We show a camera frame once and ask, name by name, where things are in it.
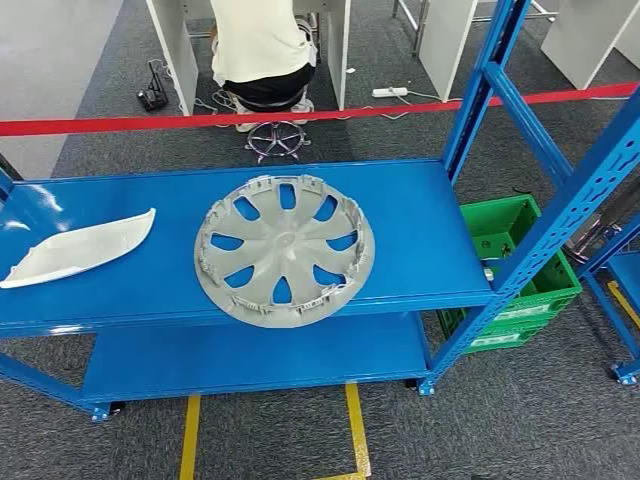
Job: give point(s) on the grey plastic wheel cover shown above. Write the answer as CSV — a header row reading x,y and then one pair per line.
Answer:
x,y
285,242

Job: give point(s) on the blue metal shelf rack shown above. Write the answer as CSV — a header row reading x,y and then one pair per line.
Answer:
x,y
425,232
625,272

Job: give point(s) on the white curved plastic trim part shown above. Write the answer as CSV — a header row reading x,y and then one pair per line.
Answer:
x,y
75,252

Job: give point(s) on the black stool with chrome base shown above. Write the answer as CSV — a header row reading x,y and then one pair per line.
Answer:
x,y
272,106

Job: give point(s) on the white power strip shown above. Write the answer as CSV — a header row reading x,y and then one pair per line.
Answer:
x,y
390,92

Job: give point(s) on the person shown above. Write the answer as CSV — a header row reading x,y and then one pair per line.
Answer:
x,y
260,40

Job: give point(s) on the green plastic crate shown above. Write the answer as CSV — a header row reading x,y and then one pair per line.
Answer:
x,y
470,344
490,225

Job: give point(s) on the red barrier tape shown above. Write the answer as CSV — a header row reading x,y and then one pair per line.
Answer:
x,y
150,122

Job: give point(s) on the white desk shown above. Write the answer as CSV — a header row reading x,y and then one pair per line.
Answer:
x,y
585,40
445,40
175,46

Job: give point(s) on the black floor stand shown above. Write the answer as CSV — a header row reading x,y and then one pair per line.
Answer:
x,y
152,99

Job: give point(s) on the leaning dark metal bar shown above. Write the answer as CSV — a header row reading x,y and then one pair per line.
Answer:
x,y
598,228

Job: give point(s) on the yellow floor tape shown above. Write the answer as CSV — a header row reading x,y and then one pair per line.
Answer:
x,y
623,301

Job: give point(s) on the metal table frame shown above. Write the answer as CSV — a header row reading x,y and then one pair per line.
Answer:
x,y
421,26

